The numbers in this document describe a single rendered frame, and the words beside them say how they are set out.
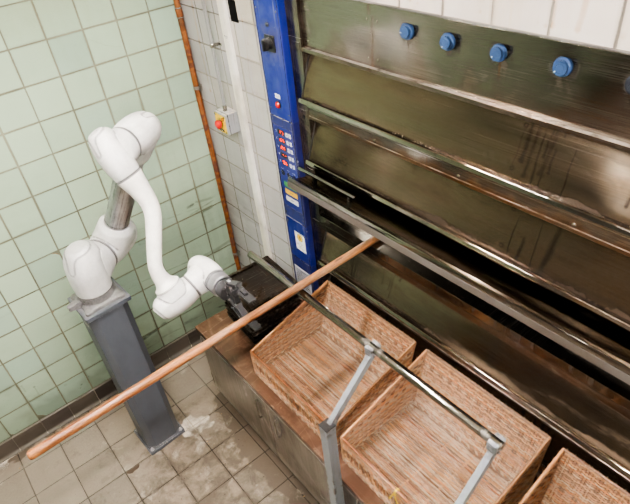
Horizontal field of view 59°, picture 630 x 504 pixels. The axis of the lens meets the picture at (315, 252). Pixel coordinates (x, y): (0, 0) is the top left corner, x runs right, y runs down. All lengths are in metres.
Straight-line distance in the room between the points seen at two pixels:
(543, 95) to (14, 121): 2.06
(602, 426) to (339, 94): 1.36
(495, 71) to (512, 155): 0.22
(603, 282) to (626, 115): 0.44
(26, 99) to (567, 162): 2.09
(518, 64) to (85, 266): 1.74
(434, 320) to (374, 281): 0.32
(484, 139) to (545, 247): 0.34
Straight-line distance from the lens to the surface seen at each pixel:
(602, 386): 1.85
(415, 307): 2.21
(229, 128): 2.68
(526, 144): 1.57
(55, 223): 2.89
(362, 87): 1.93
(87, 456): 3.36
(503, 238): 1.72
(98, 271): 2.43
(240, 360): 2.67
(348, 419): 2.24
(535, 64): 1.49
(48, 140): 2.74
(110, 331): 2.59
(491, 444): 1.65
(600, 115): 1.45
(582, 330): 1.65
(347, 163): 2.10
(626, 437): 1.94
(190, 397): 3.37
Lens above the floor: 2.54
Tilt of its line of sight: 38 degrees down
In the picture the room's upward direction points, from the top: 7 degrees counter-clockwise
